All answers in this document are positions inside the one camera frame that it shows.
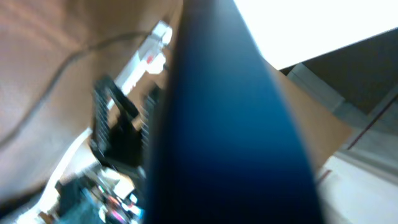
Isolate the white power strip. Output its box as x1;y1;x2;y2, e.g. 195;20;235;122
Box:
114;21;173;96

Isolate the blue Galaxy smartphone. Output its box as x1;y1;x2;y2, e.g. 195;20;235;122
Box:
144;1;324;223

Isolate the black USB charging cable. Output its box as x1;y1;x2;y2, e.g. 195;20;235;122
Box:
0;30;150;147

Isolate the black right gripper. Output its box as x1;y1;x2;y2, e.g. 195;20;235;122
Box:
90;76;160;174

